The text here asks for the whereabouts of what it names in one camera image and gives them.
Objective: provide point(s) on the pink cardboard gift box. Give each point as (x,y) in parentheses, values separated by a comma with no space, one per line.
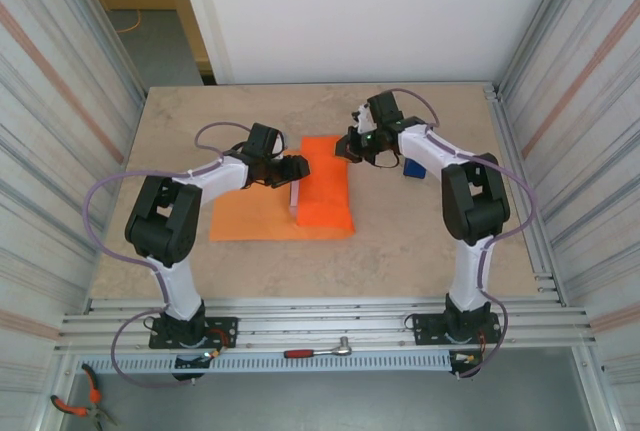
(295,198)

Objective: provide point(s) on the orange wrapping paper sheet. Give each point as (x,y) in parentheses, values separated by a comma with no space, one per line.
(325,186)

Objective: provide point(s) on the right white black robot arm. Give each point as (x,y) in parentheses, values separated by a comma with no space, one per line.
(475,201)

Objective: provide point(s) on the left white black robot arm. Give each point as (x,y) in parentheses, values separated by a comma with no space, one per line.
(165,221)

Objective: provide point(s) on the blue tape dispenser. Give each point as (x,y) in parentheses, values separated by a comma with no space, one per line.
(414,168)

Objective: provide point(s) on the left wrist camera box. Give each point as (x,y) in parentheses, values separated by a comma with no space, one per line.
(282,146)

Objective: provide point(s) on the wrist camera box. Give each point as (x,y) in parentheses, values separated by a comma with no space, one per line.
(364,121)
(282,146)

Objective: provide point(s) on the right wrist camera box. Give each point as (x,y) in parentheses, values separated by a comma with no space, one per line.
(364,121)

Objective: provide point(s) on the aluminium side frame rail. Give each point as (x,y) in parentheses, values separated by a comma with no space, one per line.
(500,106)

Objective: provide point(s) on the aluminium mounting rail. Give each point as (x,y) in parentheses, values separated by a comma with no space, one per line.
(325,318)

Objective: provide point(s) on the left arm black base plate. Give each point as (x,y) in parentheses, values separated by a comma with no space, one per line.
(225,328)

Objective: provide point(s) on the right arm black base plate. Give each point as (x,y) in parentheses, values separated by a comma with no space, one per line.
(425,328)

